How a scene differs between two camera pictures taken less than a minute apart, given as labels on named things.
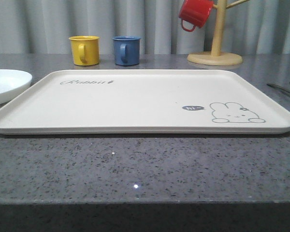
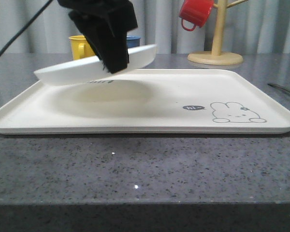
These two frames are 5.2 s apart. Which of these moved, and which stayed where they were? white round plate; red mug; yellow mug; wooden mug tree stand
Moved: white round plate
Stayed: yellow mug; wooden mug tree stand; red mug
